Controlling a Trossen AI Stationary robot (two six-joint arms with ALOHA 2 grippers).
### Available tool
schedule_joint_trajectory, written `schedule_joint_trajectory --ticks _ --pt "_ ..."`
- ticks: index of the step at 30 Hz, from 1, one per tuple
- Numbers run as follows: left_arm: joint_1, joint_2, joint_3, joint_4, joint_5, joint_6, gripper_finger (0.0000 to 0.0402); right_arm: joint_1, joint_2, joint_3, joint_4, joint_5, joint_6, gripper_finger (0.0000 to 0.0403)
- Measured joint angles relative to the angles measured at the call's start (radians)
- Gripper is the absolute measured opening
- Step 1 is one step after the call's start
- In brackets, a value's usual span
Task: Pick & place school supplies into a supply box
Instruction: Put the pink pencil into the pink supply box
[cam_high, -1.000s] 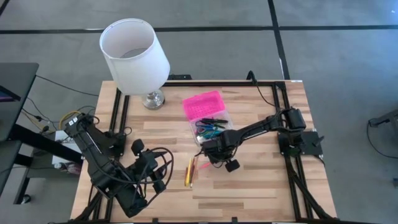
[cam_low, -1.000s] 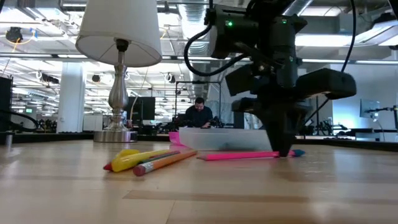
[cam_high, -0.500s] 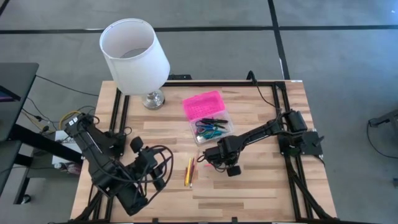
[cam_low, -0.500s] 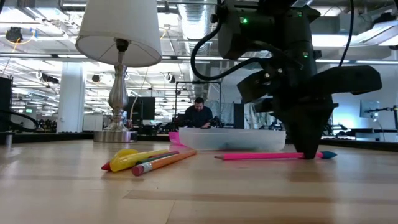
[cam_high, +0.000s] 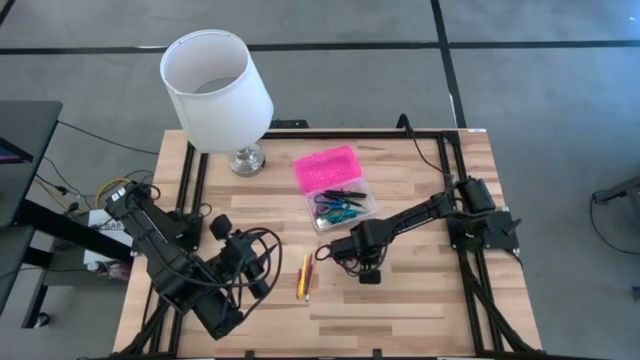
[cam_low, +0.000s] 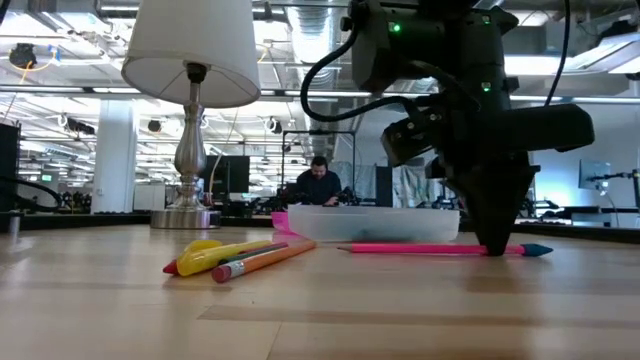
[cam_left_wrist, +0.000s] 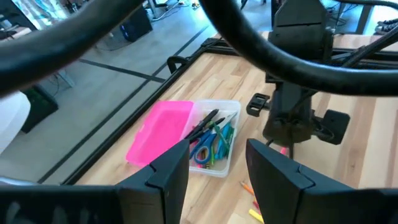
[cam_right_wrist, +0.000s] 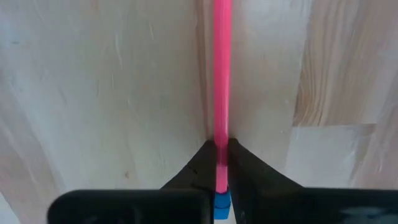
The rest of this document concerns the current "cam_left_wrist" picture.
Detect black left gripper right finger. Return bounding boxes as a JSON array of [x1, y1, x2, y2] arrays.
[[245, 138, 361, 224]]

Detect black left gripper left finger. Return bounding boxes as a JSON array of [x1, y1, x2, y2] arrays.
[[115, 139, 190, 224]]

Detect yellow highlighter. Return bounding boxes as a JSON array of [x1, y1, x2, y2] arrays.
[[248, 208, 265, 224]]

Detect orange pencil red eraser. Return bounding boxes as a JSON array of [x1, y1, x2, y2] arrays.
[[239, 181, 256, 197]]

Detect blue handled scissors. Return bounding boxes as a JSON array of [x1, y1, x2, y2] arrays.
[[189, 111, 239, 166]]

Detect teal blue pen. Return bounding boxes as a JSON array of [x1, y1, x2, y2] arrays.
[[216, 123, 233, 161]]

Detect bright green pen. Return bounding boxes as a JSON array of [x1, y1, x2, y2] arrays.
[[211, 123, 234, 156]]

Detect black pen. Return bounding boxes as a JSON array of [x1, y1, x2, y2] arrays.
[[185, 108, 220, 140], [188, 117, 226, 142]]

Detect clear supply box pink lid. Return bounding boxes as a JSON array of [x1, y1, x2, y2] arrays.
[[126, 99, 242, 179]]

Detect black computer tower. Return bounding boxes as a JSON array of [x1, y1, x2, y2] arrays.
[[119, 5, 154, 43]]

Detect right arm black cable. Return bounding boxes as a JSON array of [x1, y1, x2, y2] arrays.
[[166, 26, 398, 75]]

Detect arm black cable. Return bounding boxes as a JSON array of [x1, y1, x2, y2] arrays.
[[166, 26, 398, 75], [0, 0, 398, 98]]

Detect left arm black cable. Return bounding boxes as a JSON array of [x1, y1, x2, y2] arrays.
[[0, 0, 398, 98]]

